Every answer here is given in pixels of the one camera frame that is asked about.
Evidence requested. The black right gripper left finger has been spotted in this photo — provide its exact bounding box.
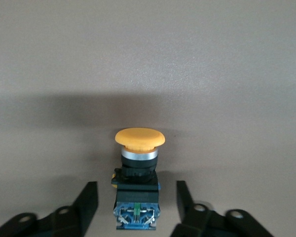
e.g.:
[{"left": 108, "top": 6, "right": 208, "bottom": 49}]
[{"left": 0, "top": 181, "right": 100, "bottom": 237}]

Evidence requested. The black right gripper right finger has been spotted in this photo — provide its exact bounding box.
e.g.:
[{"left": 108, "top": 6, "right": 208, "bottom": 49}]
[{"left": 171, "top": 180, "right": 274, "bottom": 237}]

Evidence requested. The yellow mushroom push button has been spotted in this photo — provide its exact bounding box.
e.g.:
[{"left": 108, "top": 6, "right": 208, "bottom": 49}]
[{"left": 111, "top": 127, "right": 167, "bottom": 230}]

